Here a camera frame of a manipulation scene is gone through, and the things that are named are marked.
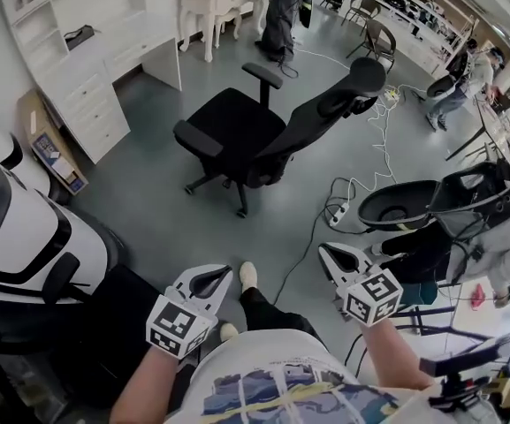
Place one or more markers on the white desk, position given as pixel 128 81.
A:
pixel 148 29

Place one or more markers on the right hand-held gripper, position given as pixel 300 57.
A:
pixel 371 298

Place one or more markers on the person's white printed shirt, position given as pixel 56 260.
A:
pixel 281 369

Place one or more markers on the flat cardboard box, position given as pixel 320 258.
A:
pixel 47 135

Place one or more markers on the black round shell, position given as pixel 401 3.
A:
pixel 441 88
pixel 391 206

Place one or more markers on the person's black trousers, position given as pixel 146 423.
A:
pixel 272 312

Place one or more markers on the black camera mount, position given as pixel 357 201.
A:
pixel 462 369

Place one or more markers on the white storage shelf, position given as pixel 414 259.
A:
pixel 418 11

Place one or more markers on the person's left forearm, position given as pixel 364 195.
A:
pixel 148 387

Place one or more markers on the black office chair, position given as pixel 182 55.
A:
pixel 237 126

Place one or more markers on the brown wicker chair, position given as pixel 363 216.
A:
pixel 363 9
pixel 380 38

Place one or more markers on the white ornate stool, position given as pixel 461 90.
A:
pixel 228 18

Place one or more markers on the person's white shoe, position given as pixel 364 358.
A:
pixel 248 274
pixel 228 331

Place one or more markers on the black table frame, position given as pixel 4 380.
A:
pixel 480 130

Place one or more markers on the black mesh chair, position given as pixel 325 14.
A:
pixel 104 325

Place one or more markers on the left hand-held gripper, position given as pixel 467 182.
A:
pixel 179 325

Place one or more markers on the black box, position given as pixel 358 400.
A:
pixel 78 35

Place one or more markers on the black metal rack frame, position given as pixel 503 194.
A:
pixel 422 320

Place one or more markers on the red small object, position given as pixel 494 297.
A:
pixel 477 297

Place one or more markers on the white yellow power strip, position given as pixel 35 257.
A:
pixel 392 94

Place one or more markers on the person's right forearm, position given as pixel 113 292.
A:
pixel 391 356

